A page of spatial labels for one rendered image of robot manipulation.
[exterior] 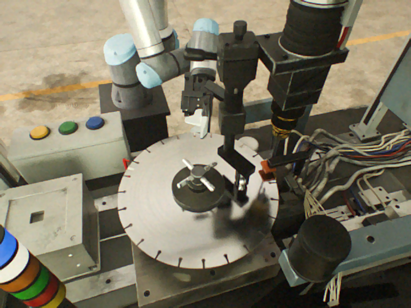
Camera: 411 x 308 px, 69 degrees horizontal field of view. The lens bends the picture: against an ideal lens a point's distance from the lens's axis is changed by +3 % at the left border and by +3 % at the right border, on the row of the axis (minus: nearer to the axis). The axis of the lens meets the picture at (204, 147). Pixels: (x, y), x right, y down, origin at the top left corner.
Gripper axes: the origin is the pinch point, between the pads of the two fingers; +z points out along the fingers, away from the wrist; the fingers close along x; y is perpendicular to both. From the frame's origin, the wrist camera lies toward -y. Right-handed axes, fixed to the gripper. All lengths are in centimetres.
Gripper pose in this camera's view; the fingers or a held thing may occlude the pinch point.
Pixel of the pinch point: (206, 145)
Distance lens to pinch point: 77.2
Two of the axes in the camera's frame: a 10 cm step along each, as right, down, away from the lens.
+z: -0.6, 9.8, -1.7
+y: -10.0, -0.5, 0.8
